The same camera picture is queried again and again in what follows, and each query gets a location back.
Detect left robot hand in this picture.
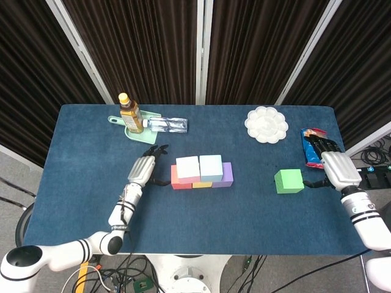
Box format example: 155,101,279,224
126,144,172,187

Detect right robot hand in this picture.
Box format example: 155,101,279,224
303,134,363,192

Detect red cube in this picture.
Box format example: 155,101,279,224
170,164,194,190

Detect pink white cube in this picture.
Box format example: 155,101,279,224
175,156,202,185

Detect green cube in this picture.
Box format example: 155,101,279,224
273,168,305,195

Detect light blue cube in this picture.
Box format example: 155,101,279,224
199,154,224,183

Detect purple cube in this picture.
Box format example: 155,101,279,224
211,162,235,188

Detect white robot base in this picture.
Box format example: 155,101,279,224
146,255,233,293

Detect mint green plastic scoop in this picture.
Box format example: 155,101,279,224
107,110,162,145

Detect blue snack bag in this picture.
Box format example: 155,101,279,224
300,127,328,170

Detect clear water bottle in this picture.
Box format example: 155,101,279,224
142,116,189,134

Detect yellow tea bottle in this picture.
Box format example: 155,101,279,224
118,92,144,135

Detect blue fabric table cover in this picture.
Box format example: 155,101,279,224
23,104,373,256

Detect white flower paint palette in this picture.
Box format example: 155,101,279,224
244,106,290,143

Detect dark pleated partition panel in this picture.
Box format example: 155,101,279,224
0,0,104,167
206,0,331,105
282,0,391,150
62,0,199,105

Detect green circuit board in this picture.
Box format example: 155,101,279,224
133,279,152,292

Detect yellow floor tape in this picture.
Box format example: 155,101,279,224
76,261,89,288

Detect coiled black cables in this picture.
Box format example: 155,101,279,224
362,134,391,165

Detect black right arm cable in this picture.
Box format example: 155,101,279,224
268,248,370,293

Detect black floor cable bundle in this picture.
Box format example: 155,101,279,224
97,255,159,293

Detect white partition post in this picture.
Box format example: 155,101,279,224
195,0,214,105
274,0,342,105
45,0,115,105

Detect white floor cable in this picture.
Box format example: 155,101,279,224
62,265,117,293

